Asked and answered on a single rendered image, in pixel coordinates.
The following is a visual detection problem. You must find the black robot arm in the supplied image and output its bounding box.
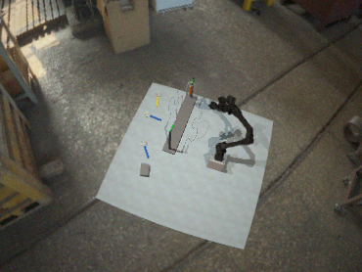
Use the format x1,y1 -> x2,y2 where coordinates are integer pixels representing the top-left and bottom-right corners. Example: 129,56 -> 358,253
214,96 -> 253,161

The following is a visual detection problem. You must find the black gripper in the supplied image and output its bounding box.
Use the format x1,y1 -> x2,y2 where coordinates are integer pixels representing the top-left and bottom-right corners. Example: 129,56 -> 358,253
209,102 -> 228,113

